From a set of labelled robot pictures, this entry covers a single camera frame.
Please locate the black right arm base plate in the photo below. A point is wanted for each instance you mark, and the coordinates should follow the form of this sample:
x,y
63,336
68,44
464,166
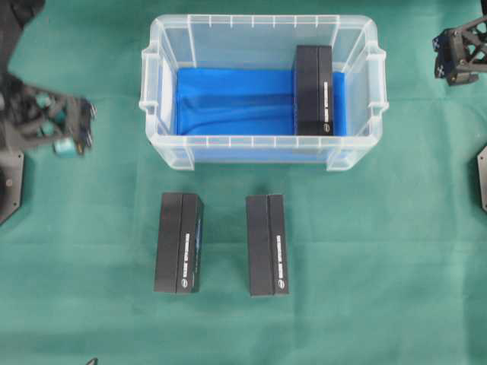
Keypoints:
x,y
482,171

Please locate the clear plastic storage case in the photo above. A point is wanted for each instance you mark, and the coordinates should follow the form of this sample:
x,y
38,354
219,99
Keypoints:
x,y
252,42

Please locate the blue cloth liner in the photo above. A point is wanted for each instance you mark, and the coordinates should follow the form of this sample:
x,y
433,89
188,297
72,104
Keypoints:
x,y
225,101

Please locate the small black object bottom edge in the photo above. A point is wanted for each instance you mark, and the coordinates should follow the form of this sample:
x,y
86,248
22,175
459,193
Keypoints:
x,y
92,361

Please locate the black camera box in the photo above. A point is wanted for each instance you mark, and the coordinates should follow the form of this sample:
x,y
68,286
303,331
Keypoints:
x,y
178,257
313,91
267,246

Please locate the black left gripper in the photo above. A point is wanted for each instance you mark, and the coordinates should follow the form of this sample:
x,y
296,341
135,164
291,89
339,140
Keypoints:
x,y
33,116

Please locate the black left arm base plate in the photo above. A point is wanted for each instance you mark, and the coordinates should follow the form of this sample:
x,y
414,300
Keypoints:
x,y
12,171

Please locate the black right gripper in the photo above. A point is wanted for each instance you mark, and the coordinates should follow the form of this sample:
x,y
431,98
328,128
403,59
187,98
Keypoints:
x,y
461,53

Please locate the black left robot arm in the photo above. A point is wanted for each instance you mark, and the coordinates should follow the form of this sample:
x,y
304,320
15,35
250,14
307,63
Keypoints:
x,y
15,16

